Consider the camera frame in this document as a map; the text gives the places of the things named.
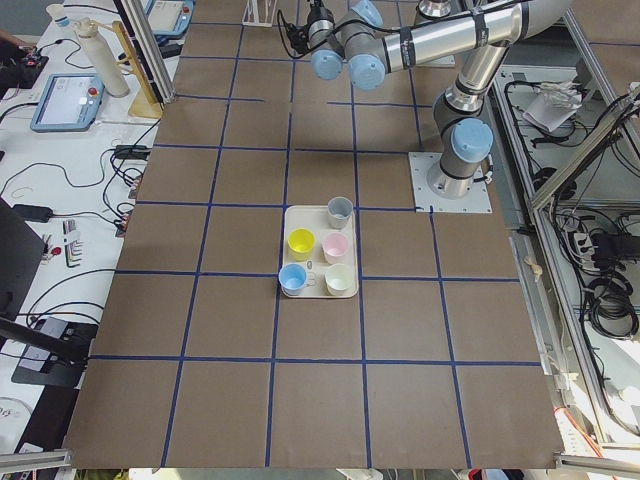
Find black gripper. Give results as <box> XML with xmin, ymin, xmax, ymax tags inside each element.
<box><xmin>307</xmin><ymin>0</ymin><xmax>333</xmax><ymax>23</ymax></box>

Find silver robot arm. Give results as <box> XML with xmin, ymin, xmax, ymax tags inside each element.
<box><xmin>416</xmin><ymin>0</ymin><xmax>452</xmax><ymax>23</ymax></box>
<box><xmin>287</xmin><ymin>0</ymin><xmax>571</xmax><ymax>199</ymax></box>

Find grey plastic cup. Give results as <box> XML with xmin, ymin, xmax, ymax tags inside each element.
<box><xmin>327</xmin><ymin>196</ymin><xmax>353</xmax><ymax>229</ymax></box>

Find yellow plastic cup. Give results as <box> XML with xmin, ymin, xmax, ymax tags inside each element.
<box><xmin>287</xmin><ymin>228</ymin><xmax>316</xmax><ymax>262</ymax></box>

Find pink plastic cup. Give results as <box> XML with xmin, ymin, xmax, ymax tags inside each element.
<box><xmin>322</xmin><ymin>232</ymin><xmax>349</xmax><ymax>264</ymax></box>

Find light blue plastic cup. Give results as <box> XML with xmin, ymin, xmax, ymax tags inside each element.
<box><xmin>278</xmin><ymin>263</ymin><xmax>308</xmax><ymax>296</ymax></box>

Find cream plastic cup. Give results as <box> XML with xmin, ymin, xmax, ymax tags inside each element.
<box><xmin>325</xmin><ymin>263</ymin><xmax>354</xmax><ymax>296</ymax></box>

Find blue teach pendant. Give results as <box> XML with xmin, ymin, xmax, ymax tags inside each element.
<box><xmin>30</xmin><ymin>74</ymin><xmax>104</xmax><ymax>133</ymax></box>
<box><xmin>142</xmin><ymin>0</ymin><xmax>195</xmax><ymax>39</ymax></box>

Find wooden stand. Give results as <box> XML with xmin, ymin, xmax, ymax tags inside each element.
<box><xmin>111</xmin><ymin>20</ymin><xmax>162</xmax><ymax>120</ymax></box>

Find cream cylindrical bottle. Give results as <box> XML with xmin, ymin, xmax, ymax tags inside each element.
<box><xmin>71</xmin><ymin>17</ymin><xmax>130</xmax><ymax>98</ymax></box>

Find cream plastic tray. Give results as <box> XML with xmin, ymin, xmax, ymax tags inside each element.
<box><xmin>282</xmin><ymin>205</ymin><xmax>359</xmax><ymax>299</ymax></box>

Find hex key set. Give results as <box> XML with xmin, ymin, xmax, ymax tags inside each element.
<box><xmin>62</xmin><ymin>219</ymin><xmax>82</xmax><ymax>268</ymax></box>

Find black power adapter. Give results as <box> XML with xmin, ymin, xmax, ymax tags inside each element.
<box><xmin>12</xmin><ymin>204</ymin><xmax>54</xmax><ymax>223</ymax></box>

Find black monitor stand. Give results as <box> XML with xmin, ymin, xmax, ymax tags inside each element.
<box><xmin>0</xmin><ymin>198</ymin><xmax>99</xmax><ymax>390</ymax></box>

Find white wire rack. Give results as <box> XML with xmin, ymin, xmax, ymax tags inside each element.
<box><xmin>242</xmin><ymin>0</ymin><xmax>278</xmax><ymax>27</ymax></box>

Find aluminium frame post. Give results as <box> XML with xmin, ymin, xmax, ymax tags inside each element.
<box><xmin>114</xmin><ymin>0</ymin><xmax>175</xmax><ymax>104</ymax></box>

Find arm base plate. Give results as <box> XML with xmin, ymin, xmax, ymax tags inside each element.
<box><xmin>408</xmin><ymin>152</ymin><xmax>492</xmax><ymax>214</ymax></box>

